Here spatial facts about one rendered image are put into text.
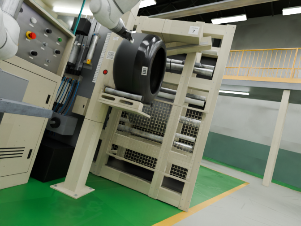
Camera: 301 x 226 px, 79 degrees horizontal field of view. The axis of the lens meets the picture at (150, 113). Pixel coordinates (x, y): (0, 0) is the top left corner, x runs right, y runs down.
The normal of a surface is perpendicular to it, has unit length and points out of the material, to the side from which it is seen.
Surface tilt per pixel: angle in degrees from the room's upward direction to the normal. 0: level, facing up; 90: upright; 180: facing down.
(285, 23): 90
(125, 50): 87
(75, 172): 90
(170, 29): 90
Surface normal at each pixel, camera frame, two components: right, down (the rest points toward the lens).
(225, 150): -0.57, -0.23
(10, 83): 0.95, 0.26
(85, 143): -0.26, -0.15
